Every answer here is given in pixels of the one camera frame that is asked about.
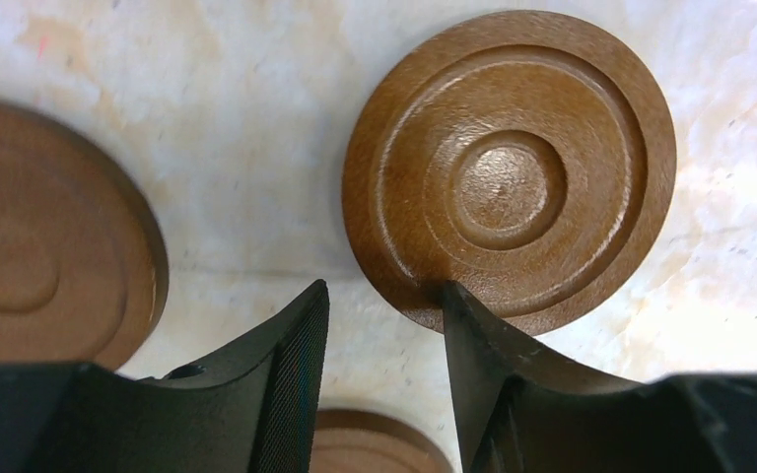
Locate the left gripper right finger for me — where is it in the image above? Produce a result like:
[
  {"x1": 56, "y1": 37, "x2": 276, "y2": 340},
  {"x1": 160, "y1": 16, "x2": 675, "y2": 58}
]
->
[{"x1": 441, "y1": 281, "x2": 757, "y2": 472}]

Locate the dark wooden coaster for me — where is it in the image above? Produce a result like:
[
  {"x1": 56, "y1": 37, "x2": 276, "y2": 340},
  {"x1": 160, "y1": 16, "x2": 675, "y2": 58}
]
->
[
  {"x1": 310, "y1": 409, "x2": 452, "y2": 472},
  {"x1": 0, "y1": 101, "x2": 169, "y2": 370},
  {"x1": 342, "y1": 10, "x2": 677, "y2": 335}
]

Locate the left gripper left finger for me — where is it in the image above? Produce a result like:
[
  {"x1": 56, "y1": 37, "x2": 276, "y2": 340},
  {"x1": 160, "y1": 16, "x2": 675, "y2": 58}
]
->
[{"x1": 0, "y1": 280, "x2": 329, "y2": 472}]

